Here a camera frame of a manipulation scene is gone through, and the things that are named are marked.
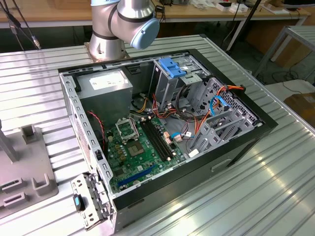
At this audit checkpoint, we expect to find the blue data wire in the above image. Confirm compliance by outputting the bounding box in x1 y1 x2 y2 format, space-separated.
170 94 231 143

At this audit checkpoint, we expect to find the orange power wire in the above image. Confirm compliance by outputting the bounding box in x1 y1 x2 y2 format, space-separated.
194 84 247 135

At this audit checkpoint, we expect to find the grey metal disk bay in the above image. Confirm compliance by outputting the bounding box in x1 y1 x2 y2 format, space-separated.
188 77 263 158

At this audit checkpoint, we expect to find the black RAM slot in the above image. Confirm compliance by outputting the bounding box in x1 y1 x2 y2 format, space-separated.
145 120 169 161
149 119 172 160
142 120 167 162
152 118 175 158

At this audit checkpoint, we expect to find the grey metal optical drive cage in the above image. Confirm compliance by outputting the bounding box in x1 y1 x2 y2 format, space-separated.
149 55 212 111

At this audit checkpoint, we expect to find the metal socket cover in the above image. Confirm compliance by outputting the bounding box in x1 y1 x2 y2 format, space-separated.
115 117 137 145

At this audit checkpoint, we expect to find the CPU socket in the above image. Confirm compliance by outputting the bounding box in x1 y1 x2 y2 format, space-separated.
126 141 146 158

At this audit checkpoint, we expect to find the green motherboard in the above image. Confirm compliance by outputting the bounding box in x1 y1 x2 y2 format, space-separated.
104 115 188 195

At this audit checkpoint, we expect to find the blue plastic drive latch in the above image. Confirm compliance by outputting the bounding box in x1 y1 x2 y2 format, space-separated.
158 57 187 79

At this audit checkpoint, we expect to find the grey power supply unit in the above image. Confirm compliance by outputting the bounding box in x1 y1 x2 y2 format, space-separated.
75 68 133 128

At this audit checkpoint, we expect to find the blue expansion slot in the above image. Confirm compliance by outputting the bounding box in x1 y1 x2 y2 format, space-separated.
117 164 157 187

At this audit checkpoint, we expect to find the black open PC case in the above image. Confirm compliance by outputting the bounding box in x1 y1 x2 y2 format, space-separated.
58 48 279 234

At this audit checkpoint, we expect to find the black blue latch tab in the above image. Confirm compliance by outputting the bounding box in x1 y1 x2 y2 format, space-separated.
73 193 86 212

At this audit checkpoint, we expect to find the white box with dark lid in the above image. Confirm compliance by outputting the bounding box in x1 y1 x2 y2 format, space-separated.
216 1 233 12

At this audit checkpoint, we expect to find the grey parts rack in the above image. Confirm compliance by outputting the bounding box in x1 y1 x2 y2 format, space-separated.
0 118 60 217

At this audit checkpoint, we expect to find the plain white box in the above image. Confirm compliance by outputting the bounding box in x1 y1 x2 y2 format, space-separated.
228 3 249 13

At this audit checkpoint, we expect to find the wooden desk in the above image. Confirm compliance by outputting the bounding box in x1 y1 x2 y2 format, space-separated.
0 0 312 29

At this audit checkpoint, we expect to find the black stand pole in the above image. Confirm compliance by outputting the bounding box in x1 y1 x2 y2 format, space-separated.
245 0 262 19

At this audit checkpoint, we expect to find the brown cardboard box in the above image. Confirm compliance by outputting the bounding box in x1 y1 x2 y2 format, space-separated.
283 92 315 121

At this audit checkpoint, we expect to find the red yellow power wire bundle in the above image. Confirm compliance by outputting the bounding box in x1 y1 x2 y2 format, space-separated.
131 92 197 123

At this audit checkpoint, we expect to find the thick black cable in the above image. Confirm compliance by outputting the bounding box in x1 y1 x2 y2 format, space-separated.
176 85 205 122

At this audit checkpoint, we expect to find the red black fan wire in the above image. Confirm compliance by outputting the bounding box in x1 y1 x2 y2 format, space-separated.
86 110 106 152

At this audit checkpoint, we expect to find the metal expansion slot bracket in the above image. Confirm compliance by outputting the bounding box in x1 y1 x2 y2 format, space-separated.
70 172 112 231

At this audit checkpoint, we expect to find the white metal table frame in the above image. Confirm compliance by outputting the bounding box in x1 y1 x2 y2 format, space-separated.
253 24 315 78

